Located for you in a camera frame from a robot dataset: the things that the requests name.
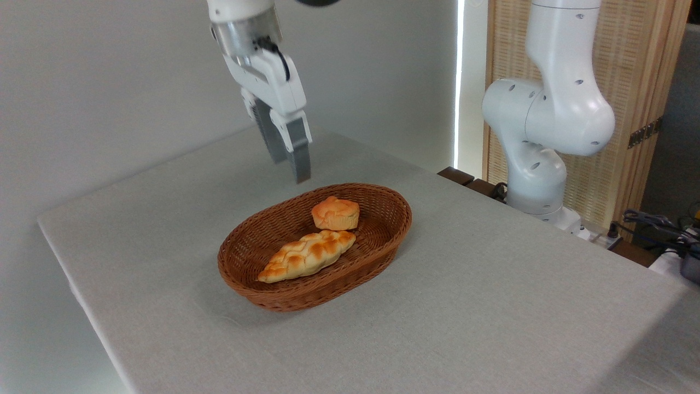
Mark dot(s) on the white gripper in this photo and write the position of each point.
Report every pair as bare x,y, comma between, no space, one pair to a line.
276,85

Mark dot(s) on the round orange bread bun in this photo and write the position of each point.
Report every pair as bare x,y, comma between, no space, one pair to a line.
334,213

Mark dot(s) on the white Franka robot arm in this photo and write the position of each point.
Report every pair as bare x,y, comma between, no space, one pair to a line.
558,109

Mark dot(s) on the long braided bread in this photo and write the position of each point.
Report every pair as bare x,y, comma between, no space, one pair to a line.
306,254

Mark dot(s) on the brown oval wicker basket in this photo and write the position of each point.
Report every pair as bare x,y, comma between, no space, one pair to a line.
339,280

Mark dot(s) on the dark wooden furniture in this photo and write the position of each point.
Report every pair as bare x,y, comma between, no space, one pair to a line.
456,175

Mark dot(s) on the grey tablecloth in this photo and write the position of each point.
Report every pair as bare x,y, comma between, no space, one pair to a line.
492,295

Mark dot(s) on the white power strip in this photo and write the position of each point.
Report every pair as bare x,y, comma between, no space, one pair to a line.
599,238

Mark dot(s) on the black screen hinge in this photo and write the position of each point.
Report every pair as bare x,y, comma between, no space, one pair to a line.
645,133

